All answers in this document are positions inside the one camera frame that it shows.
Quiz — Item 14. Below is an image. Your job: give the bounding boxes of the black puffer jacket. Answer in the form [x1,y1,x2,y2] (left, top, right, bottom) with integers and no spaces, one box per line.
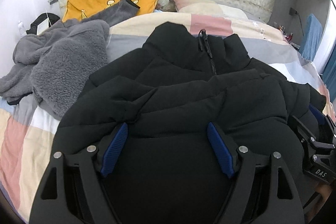
[52,22,326,223]

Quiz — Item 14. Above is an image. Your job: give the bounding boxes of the person's right hand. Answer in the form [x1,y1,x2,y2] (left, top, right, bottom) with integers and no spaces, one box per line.
[315,183,333,202]

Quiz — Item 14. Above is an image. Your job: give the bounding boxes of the blue curtain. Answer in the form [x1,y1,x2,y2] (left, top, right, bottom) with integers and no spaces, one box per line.
[322,52,336,102]

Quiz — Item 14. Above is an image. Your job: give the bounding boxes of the checkered patchwork duvet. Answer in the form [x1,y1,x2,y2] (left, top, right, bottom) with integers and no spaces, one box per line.
[1,12,329,222]

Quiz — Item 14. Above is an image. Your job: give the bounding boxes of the bottles on bedside shelf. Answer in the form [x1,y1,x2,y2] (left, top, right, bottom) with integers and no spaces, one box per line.
[273,22,300,50]

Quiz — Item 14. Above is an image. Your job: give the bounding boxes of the blue towel covered chair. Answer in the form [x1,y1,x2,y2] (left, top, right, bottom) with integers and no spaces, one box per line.
[299,14,323,61]

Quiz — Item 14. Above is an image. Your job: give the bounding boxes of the grey fleece garment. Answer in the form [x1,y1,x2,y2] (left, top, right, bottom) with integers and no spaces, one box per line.
[1,0,139,117]

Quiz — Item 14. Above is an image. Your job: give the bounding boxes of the white plastic bottle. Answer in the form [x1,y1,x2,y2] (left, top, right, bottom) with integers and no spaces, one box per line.
[18,21,27,37]

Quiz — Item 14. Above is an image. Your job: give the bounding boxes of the black bag on nightstand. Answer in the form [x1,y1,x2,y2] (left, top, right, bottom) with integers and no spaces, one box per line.
[26,12,60,35]

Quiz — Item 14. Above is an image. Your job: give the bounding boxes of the checkered pillow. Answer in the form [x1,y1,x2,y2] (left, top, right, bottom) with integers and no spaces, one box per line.
[172,0,248,19]

